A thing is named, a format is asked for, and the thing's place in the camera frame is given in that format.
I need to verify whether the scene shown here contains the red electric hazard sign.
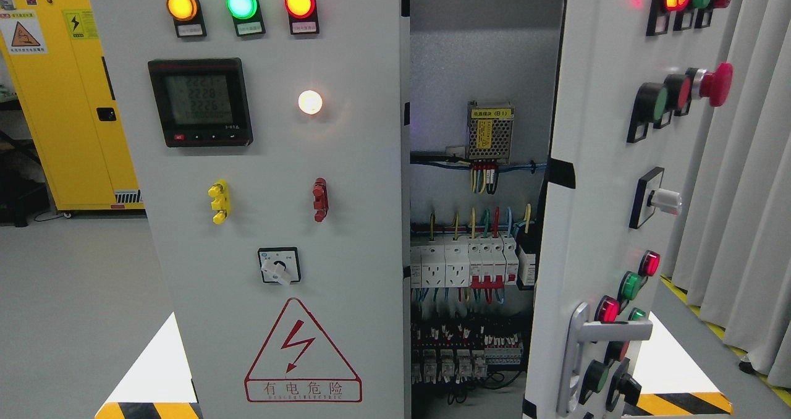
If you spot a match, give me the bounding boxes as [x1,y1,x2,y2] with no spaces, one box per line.
[245,297,363,403]

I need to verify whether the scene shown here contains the black digital power meter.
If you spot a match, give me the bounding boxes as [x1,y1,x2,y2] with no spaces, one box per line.
[148,57,254,148]

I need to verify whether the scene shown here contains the green indicator lamp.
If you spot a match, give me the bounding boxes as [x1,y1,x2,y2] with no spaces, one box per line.
[226,0,266,37]

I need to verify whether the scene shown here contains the silver door handle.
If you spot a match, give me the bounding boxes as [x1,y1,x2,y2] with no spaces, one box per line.
[556,302,653,418]

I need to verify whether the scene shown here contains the yellow terminal posts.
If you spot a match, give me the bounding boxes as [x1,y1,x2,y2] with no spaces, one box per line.
[207,179,232,225]

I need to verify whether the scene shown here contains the white breaker socket row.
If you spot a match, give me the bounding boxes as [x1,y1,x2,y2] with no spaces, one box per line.
[410,235,519,289]

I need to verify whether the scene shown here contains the yellow safety storage cabinet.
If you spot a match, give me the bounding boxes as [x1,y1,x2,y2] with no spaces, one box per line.
[2,0,143,213]

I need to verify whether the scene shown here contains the red terminal posts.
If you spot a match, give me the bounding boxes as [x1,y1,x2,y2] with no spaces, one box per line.
[313,177,329,222]

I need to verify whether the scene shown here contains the grey curtain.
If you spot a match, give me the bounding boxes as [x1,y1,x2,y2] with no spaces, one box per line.
[671,0,790,388]

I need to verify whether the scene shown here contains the grey cabinet door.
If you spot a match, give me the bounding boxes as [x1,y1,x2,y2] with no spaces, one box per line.
[522,0,734,418]
[90,0,409,418]

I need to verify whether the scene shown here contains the amber indicator lamp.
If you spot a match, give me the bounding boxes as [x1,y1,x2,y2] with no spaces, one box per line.
[166,0,207,37]

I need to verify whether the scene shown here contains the white selector knob right door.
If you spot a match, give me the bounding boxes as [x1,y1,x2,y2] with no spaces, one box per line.
[629,167,683,229]

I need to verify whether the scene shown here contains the black surge protector block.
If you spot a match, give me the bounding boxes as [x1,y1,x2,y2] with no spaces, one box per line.
[516,231,540,290]

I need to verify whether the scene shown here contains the lower relay terminal row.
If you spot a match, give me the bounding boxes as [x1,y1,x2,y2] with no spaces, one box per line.
[410,316,527,384]

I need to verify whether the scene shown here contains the black rotary selector switch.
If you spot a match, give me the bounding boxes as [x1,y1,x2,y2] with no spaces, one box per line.
[258,247,302,285]

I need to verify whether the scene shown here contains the white indicator lamp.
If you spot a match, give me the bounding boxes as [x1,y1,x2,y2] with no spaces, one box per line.
[297,90,324,115]

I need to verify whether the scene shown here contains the perforated metal power supply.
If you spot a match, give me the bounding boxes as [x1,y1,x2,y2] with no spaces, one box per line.
[466,100,515,165]

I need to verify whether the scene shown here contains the red emergency stop button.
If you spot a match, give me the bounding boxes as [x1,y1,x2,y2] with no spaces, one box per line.
[686,62,734,108]

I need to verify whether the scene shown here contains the red indicator lamp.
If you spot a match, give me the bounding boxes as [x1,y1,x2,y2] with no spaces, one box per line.
[284,0,319,36]

